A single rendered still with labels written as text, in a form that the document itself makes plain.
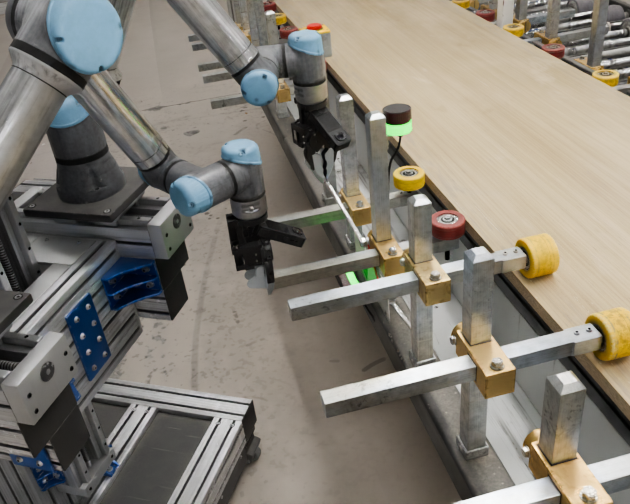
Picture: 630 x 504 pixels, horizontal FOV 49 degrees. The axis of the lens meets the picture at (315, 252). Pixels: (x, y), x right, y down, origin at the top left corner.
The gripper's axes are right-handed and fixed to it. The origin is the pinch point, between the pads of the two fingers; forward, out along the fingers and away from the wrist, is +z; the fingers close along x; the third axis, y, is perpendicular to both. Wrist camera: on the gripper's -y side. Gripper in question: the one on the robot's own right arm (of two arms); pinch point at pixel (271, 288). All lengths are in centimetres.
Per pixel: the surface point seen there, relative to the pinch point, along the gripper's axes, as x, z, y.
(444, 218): -0.1, -8.8, -41.0
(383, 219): -2.3, -10.5, -27.3
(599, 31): -89, -15, -136
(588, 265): 27, -8, -60
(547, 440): 71, -18, -25
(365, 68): -109, -8, -56
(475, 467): 50, 12, -26
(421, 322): 22.7, -0.1, -26.6
